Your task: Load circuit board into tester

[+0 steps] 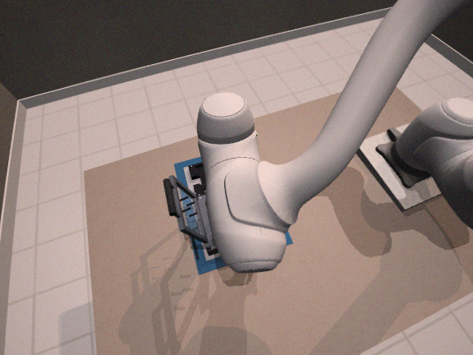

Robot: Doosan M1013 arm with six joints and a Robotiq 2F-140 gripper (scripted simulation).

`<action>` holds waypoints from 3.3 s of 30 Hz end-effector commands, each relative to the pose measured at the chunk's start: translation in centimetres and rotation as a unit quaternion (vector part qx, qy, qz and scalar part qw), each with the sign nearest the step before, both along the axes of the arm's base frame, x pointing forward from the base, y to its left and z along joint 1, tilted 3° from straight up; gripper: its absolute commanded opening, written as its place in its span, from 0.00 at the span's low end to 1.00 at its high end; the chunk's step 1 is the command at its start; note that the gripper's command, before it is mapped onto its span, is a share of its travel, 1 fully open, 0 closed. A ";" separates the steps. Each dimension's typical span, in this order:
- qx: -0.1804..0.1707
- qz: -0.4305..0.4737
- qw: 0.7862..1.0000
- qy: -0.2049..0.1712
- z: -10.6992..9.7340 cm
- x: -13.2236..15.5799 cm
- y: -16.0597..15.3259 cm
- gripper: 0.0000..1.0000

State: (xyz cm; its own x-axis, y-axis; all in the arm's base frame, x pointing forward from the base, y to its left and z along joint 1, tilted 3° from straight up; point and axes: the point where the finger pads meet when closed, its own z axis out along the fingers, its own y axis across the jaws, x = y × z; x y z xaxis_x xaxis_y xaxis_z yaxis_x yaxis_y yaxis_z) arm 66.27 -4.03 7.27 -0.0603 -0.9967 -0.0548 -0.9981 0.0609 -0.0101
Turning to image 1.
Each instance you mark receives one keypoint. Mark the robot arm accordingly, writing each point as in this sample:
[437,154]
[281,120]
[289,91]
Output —
[252,204]

